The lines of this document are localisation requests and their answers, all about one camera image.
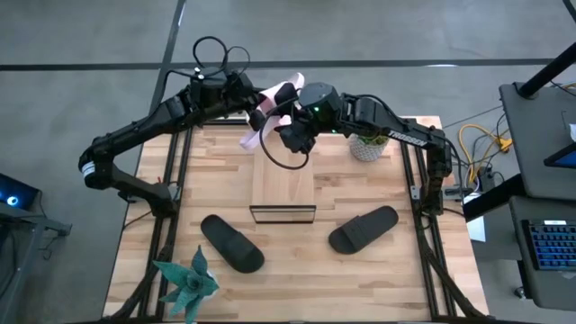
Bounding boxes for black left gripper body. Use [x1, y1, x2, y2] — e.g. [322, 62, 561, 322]
[223, 71, 265, 113]

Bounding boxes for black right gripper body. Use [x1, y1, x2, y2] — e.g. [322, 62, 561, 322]
[274, 114, 317, 154]

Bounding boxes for pink rubber slide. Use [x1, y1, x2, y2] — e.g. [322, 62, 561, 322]
[238, 71, 307, 152]

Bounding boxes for black rubber slide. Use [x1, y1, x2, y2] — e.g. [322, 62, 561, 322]
[328, 205, 400, 256]
[200, 213, 266, 275]

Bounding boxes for green plant in patterned pot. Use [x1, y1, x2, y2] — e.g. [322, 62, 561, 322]
[348, 130, 391, 163]

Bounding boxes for teal plant in white pot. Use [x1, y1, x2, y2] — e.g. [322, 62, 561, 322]
[151, 245, 221, 324]

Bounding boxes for white paper sheet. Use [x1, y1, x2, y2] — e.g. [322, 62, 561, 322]
[465, 215, 488, 244]

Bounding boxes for grey desk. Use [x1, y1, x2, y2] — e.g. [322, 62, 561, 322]
[499, 82, 576, 202]
[508, 195, 576, 312]

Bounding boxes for black device with blue light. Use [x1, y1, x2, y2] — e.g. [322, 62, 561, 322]
[0, 173, 41, 212]

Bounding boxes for black pole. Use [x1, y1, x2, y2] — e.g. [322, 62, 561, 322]
[516, 41, 576, 99]

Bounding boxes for grey metal stand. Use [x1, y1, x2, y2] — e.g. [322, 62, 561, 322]
[0, 202, 73, 324]

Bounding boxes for tablet with blue screen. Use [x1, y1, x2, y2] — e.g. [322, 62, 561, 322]
[543, 142, 576, 170]

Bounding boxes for black keyboard with blue backlight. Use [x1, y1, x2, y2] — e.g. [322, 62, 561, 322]
[521, 219, 576, 272]

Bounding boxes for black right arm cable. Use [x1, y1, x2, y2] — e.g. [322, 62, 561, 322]
[258, 129, 312, 172]

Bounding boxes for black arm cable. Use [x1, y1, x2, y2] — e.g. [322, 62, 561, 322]
[258, 129, 312, 172]
[192, 35, 252, 78]

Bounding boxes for black metal table frame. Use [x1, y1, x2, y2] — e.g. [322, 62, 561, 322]
[103, 114, 491, 323]

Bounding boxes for wooden shelf with black frame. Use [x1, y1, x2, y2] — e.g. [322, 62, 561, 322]
[248, 117, 318, 225]

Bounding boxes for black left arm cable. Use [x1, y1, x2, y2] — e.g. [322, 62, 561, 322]
[192, 35, 252, 78]

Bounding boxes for yellow floor cable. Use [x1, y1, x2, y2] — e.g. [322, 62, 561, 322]
[458, 123, 514, 185]

